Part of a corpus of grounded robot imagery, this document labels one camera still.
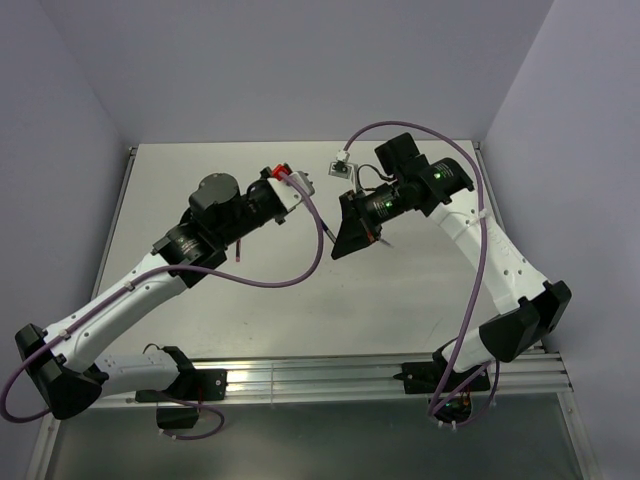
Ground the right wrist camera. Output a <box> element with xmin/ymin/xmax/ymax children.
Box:
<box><xmin>328</xmin><ymin>150</ymin><xmax>358</xmax><ymax>189</ymax></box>

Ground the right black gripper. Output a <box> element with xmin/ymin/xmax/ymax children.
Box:
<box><xmin>330</xmin><ymin>177</ymin><xmax>410</xmax><ymax>257</ymax></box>

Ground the blue pen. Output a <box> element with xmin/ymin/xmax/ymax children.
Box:
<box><xmin>323</xmin><ymin>228</ymin><xmax>337</xmax><ymax>244</ymax></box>

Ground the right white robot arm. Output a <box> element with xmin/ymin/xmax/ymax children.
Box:
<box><xmin>331</xmin><ymin>133</ymin><xmax>572</xmax><ymax>390</ymax></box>

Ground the aluminium mounting rail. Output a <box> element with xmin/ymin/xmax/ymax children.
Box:
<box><xmin>89</xmin><ymin>349</ymin><xmax>574</xmax><ymax>409</ymax></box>

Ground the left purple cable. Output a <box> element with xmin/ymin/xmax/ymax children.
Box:
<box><xmin>0</xmin><ymin>172</ymin><xmax>325</xmax><ymax>441</ymax></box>

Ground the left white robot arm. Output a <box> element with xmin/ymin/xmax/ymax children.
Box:
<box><xmin>15</xmin><ymin>166</ymin><xmax>315</xmax><ymax>420</ymax></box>

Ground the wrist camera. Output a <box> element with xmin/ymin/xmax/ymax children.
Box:
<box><xmin>267</xmin><ymin>163</ymin><xmax>315</xmax><ymax>213</ymax></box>
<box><xmin>328</xmin><ymin>150</ymin><xmax>358</xmax><ymax>189</ymax></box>

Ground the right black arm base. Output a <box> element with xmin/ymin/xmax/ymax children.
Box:
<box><xmin>393</xmin><ymin>361</ymin><xmax>491</xmax><ymax>423</ymax></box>

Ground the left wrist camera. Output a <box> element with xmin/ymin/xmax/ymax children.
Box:
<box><xmin>267</xmin><ymin>163</ymin><xmax>315</xmax><ymax>213</ymax></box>

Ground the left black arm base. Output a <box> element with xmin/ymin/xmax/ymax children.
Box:
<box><xmin>134</xmin><ymin>369</ymin><xmax>227</xmax><ymax>437</ymax></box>

